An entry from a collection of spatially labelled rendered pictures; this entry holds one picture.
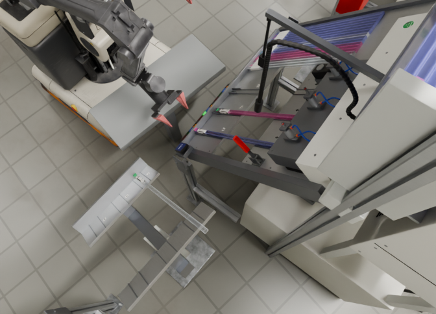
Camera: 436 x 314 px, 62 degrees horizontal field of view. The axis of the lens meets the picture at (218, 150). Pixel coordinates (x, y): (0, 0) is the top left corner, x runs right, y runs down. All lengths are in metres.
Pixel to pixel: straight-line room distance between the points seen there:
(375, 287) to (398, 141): 1.07
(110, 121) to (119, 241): 0.76
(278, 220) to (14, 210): 1.54
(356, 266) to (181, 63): 1.12
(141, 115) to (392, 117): 1.30
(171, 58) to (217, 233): 0.97
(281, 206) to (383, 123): 1.02
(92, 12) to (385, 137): 0.73
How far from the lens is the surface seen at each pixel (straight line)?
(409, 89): 0.43
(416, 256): 0.89
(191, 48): 1.78
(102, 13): 0.96
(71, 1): 1.05
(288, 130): 0.91
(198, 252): 2.05
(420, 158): 0.46
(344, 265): 1.50
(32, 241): 2.32
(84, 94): 2.15
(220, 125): 1.35
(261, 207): 1.46
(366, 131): 0.52
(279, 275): 2.07
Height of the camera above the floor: 2.05
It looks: 71 degrees down
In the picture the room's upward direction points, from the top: 3 degrees counter-clockwise
